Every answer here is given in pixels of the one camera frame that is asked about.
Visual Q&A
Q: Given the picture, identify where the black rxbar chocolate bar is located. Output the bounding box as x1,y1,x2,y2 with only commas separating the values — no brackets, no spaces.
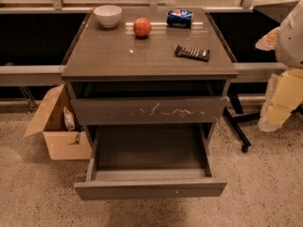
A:
174,45,210,61

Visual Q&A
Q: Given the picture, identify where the blue crushed soda can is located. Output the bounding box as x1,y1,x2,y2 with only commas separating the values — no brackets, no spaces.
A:
167,9,193,28

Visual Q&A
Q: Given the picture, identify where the open cardboard box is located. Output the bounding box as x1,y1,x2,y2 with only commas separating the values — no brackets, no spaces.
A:
24,84,92,160

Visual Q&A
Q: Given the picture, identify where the open grey middle drawer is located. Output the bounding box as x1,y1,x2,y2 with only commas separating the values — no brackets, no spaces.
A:
75,124,227,201

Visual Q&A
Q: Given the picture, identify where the black rolling stand base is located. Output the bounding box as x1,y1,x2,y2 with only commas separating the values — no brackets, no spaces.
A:
223,85,303,153

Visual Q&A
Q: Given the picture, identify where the crumpled wrapper in box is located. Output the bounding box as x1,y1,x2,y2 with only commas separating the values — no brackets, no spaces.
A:
63,107,75,131

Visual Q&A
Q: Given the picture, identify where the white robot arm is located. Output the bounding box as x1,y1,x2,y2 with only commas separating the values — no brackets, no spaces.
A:
256,1,303,132

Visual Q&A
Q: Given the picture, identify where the closed grey top drawer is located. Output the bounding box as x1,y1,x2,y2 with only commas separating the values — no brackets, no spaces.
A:
71,96,226,125

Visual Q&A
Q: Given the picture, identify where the grey drawer cabinet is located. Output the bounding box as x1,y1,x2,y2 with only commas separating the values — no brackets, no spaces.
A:
62,8,237,143

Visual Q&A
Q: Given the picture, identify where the white ceramic bowl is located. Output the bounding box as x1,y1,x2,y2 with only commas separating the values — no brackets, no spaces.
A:
94,5,122,27

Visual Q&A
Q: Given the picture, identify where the red apple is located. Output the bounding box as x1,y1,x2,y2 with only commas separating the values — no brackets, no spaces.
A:
133,18,152,38

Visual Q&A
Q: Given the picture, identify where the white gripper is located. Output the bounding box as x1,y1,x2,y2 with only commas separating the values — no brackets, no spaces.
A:
256,27,303,132

